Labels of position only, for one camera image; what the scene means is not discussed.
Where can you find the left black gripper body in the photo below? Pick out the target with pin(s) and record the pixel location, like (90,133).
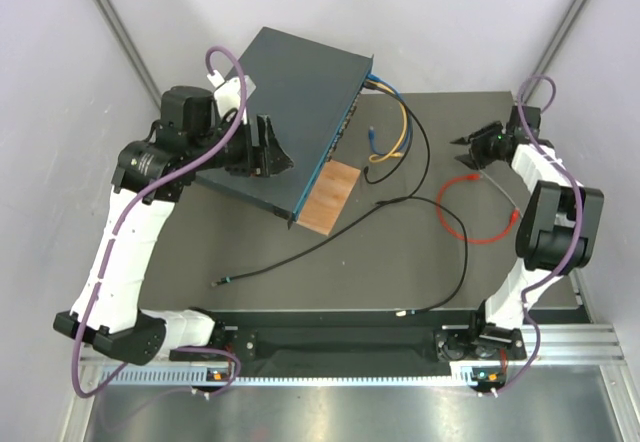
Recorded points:
(238,156)

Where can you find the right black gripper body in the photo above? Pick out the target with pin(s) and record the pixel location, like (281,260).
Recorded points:
(485,147)

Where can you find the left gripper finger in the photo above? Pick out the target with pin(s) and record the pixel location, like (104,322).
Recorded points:
(267,140)
(271,161)

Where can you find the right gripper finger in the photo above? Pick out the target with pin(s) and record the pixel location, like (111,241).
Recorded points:
(466,160)
(464,140)

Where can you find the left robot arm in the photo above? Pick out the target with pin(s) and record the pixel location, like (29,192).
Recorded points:
(197,130)

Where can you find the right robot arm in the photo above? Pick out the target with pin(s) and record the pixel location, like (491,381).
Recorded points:
(557,231)

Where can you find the wooden support block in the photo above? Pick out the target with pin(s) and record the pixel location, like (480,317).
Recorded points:
(328,197)

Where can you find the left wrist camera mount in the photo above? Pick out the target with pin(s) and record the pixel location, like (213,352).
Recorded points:
(227,92)

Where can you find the dark grey network switch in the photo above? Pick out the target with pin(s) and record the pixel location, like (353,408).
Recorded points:
(309,91)

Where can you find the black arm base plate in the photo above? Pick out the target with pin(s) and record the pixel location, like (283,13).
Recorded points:
(345,349)

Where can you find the aluminium rail frame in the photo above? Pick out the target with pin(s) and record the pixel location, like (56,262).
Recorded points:
(550,345)

